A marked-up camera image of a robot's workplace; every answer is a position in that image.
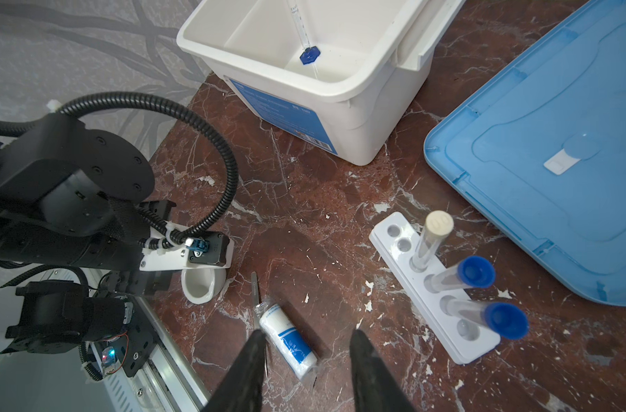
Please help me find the white test tube rack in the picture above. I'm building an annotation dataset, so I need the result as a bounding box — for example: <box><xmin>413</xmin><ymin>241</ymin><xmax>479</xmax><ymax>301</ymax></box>
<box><xmin>370</xmin><ymin>212</ymin><xmax>501</xmax><ymax>365</ymax></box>

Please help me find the white plastic storage bin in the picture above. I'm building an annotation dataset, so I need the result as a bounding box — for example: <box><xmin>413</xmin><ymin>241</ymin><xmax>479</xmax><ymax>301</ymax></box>
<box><xmin>177</xmin><ymin>1</ymin><xmax>462</xmax><ymax>166</ymax></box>

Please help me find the large white ceramic dish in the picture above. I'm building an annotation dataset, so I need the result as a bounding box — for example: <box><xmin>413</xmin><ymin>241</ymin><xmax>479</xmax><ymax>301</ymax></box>
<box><xmin>181</xmin><ymin>266</ymin><xmax>227</xmax><ymax>305</ymax></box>

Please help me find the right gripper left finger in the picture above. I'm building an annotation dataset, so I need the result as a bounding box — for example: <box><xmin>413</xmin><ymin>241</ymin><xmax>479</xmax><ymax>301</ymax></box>
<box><xmin>201</xmin><ymin>330</ymin><xmax>267</xmax><ymax>412</ymax></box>

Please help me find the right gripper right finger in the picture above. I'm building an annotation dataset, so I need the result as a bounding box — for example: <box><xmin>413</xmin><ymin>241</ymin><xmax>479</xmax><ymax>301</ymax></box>
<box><xmin>350</xmin><ymin>330</ymin><xmax>415</xmax><ymax>411</ymax></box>

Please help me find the blue base small flask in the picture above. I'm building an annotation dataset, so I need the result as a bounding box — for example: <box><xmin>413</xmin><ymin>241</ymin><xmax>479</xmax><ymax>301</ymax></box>
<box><xmin>287</xmin><ymin>0</ymin><xmax>321</xmax><ymax>65</ymax></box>

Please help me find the blue plastic bin lid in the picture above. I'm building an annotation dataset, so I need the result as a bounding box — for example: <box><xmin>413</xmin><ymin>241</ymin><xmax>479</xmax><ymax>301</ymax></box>
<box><xmin>425</xmin><ymin>1</ymin><xmax>626</xmax><ymax>307</ymax></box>

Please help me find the cork-stoppered glass test tube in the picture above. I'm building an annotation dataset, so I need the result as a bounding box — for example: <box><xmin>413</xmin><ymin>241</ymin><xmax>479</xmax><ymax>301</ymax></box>
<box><xmin>410</xmin><ymin>210</ymin><xmax>455</xmax><ymax>273</ymax></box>

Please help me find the white gauze roll blue label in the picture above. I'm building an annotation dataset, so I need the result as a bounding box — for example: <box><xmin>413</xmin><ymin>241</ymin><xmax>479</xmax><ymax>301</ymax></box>
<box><xmin>256</xmin><ymin>301</ymin><xmax>318</xmax><ymax>380</ymax></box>

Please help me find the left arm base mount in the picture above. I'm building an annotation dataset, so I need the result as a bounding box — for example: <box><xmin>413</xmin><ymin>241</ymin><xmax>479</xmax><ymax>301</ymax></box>
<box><xmin>0</xmin><ymin>280</ymin><xmax>157</xmax><ymax>378</ymax></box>

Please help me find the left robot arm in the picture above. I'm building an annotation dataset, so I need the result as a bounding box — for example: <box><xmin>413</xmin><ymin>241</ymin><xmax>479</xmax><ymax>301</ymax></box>
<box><xmin>0</xmin><ymin>91</ymin><xmax>239</xmax><ymax>271</ymax></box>

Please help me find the aluminium front rail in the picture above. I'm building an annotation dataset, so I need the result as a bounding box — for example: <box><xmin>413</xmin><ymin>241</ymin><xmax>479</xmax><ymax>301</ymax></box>
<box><xmin>100</xmin><ymin>298</ymin><xmax>211</xmax><ymax>411</ymax></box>

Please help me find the blue-capped test tube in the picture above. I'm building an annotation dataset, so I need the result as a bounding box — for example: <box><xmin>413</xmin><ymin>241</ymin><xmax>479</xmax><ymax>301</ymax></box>
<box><xmin>425</xmin><ymin>256</ymin><xmax>496</xmax><ymax>294</ymax></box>
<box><xmin>441</xmin><ymin>297</ymin><xmax>529</xmax><ymax>340</ymax></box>

